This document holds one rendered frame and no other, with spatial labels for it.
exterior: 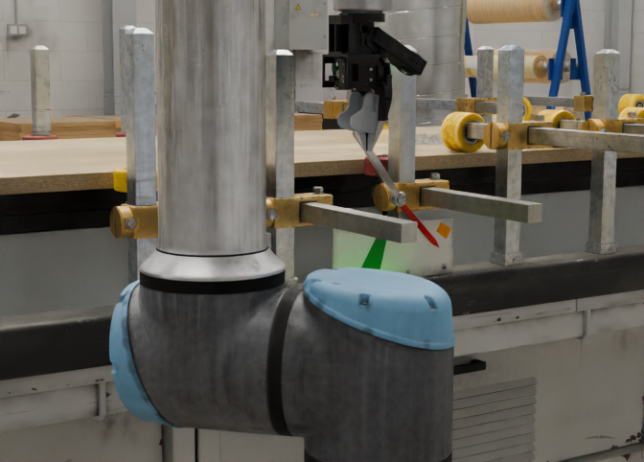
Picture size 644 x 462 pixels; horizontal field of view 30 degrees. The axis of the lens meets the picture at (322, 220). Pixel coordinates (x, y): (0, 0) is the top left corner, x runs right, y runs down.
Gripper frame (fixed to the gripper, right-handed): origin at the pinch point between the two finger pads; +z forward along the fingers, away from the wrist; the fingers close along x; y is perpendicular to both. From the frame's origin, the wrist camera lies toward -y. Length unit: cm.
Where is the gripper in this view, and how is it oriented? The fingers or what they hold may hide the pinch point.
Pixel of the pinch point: (372, 142)
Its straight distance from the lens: 189.9
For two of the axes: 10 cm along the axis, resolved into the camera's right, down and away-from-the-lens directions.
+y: -8.4, 0.7, -5.4
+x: 5.5, 1.2, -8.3
